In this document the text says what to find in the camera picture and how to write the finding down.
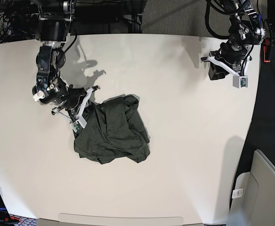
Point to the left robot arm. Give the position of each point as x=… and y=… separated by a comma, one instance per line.
x=245, y=32

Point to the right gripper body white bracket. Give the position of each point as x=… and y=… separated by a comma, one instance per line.
x=74, y=105

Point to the red clamp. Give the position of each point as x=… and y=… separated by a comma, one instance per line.
x=266, y=50

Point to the white plastic bin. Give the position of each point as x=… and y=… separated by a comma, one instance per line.
x=253, y=199

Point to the green long sleeve shirt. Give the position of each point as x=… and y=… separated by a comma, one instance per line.
x=114, y=130

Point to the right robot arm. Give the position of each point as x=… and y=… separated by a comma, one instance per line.
x=53, y=30

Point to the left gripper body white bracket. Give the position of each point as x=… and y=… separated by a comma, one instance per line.
x=240, y=79

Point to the dark grey mat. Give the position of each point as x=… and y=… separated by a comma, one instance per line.
x=261, y=134

